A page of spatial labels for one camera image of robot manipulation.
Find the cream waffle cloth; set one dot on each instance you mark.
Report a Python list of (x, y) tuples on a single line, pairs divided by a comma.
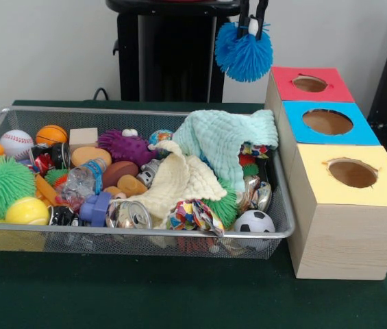
[(179, 181)]

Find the orange basketball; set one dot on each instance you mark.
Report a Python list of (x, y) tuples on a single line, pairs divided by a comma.
[(52, 134)]

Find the white baseball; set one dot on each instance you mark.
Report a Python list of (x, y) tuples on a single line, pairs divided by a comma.
[(15, 142)]

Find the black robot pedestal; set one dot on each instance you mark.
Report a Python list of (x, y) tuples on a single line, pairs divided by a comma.
[(172, 58)]

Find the purple fuzzy toy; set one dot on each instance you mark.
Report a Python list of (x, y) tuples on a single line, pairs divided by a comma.
[(124, 147)]

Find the wooden box with three holes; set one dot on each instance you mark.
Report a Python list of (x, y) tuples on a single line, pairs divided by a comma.
[(347, 236)]

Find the black and white soccer ball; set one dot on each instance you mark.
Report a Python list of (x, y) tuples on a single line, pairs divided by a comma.
[(255, 222)]

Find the green fuzzy ball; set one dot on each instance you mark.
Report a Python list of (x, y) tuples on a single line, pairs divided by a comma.
[(1, 185)]

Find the brown toy football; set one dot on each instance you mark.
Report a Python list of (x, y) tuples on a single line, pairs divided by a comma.
[(119, 173)]

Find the mint green waffle cloth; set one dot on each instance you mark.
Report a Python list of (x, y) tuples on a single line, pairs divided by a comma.
[(220, 137)]

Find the yellow tennis ball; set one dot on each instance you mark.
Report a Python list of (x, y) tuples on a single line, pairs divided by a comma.
[(27, 212)]

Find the crushed clear plastic bottle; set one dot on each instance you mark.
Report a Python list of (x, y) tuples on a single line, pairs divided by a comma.
[(83, 178)]

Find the dark green table cloth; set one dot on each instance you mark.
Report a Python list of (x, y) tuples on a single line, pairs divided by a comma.
[(145, 301)]

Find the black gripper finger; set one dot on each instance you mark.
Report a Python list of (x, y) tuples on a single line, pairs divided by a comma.
[(261, 17), (245, 17)]

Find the blue fuzzy ball with eyes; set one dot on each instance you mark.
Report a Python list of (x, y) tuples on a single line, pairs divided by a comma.
[(244, 58)]

